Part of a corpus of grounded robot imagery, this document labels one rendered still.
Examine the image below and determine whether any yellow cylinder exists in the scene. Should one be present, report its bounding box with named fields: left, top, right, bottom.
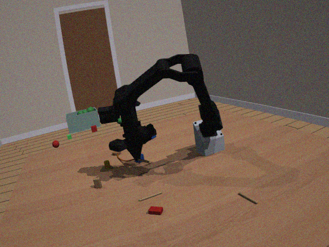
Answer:
left=104, top=160, right=111, bottom=169

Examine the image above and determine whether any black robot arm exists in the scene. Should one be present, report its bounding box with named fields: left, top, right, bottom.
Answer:
left=98, top=54, right=223, bottom=144

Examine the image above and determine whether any small red block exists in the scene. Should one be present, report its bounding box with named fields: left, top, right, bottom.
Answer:
left=149, top=206, right=163, bottom=215

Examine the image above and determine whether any round wooden button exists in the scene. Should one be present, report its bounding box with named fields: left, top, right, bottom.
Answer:
left=112, top=151, right=121, bottom=156

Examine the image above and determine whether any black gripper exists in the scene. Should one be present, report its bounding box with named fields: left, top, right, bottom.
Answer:
left=109, top=119, right=143, bottom=161

